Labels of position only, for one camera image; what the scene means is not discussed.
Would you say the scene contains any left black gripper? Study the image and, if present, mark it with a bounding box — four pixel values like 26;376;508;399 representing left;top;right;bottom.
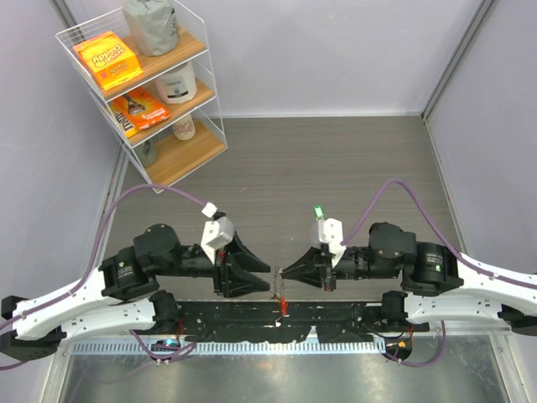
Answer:
155;228;272;297

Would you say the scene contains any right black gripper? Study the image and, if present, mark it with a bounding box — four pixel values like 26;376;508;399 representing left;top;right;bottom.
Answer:
282;243;400;291

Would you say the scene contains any keyring bunch with red tag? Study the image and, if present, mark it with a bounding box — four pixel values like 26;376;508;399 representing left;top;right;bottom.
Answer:
271;266;288;317

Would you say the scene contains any key with green tag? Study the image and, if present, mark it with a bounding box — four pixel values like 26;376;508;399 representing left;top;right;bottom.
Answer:
314;205;326;220

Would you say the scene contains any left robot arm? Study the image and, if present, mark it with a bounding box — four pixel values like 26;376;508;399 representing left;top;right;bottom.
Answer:
1;221;270;362

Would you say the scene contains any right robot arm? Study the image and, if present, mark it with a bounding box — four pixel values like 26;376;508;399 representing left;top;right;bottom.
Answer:
281;219;536;336

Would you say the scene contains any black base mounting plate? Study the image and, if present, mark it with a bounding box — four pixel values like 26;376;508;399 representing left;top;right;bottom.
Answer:
129;298;416;343

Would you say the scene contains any grey green small vase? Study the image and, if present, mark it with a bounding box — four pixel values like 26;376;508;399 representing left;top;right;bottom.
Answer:
134;140;158;167

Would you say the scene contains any cream patterned cup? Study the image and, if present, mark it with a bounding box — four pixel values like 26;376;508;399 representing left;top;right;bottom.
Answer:
172;114;196;141

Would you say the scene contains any yellow candy packet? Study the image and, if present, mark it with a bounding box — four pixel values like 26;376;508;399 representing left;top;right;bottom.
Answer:
109;103;140;139

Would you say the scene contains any white labelled tub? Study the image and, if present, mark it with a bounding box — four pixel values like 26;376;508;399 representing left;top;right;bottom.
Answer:
154;61;197;104

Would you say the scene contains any orange snack packet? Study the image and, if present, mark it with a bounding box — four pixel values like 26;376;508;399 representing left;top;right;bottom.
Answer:
112;86;170;130

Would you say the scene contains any orange snack box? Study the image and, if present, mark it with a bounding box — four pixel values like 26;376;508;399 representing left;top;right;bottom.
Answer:
73;31;143;91

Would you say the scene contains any grey paper bag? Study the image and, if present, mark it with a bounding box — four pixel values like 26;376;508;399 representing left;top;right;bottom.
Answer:
123;0;180;56

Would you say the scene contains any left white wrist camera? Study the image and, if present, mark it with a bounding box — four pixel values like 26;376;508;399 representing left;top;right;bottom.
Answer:
201;202;235;264

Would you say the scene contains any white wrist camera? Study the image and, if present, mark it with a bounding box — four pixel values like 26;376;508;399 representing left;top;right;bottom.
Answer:
201;202;235;264
310;218;347;268

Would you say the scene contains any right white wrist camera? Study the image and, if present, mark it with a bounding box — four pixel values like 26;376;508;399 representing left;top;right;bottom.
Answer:
310;218;347;268

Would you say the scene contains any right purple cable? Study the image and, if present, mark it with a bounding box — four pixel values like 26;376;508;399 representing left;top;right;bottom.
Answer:
341;178;537;369

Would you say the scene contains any purple cable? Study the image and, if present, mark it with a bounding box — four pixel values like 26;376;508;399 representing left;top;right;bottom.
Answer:
341;178;537;369
0;183;215;373

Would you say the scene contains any white slotted cable duct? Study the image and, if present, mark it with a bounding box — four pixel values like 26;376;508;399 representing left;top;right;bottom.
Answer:
71;337;385;356

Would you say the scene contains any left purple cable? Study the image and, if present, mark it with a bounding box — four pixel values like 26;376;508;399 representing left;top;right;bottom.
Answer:
0;183;215;373

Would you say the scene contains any white wire shelf rack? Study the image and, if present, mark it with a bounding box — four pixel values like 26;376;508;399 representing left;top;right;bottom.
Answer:
55;1;227;186

